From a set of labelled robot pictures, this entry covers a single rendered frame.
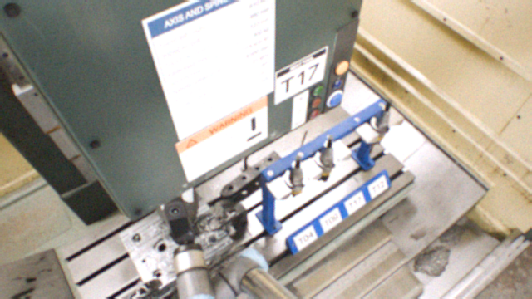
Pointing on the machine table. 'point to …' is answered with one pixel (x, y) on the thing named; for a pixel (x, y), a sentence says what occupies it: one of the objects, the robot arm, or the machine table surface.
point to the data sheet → (213, 57)
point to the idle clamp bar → (248, 177)
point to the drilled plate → (169, 246)
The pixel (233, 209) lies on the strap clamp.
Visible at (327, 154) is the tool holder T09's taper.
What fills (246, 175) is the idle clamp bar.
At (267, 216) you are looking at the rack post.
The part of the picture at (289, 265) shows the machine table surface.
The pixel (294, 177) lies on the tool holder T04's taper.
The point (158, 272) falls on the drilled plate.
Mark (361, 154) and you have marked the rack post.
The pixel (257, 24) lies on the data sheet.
